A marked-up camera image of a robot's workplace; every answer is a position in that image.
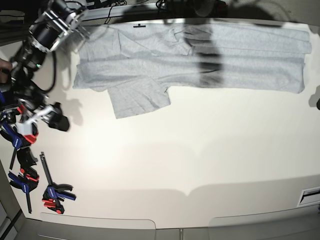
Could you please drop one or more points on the lone blue bar clamp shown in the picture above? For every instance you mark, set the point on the lone blue bar clamp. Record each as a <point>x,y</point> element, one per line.
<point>55,194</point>

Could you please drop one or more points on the grey T-shirt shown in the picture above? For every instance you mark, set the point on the grey T-shirt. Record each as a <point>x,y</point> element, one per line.
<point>137,65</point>

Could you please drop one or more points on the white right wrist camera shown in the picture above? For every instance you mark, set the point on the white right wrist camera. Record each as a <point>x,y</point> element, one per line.
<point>26,127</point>

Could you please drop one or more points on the white label plate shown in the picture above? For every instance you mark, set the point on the white label plate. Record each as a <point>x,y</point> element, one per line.
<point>309,197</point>

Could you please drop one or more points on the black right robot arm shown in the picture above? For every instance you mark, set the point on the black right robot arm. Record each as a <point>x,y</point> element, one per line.
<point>59,21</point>

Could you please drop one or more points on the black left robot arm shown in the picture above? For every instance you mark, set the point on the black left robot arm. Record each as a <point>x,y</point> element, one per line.
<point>318,104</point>

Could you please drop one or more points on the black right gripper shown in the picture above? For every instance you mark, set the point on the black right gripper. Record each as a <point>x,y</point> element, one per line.
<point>53,116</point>

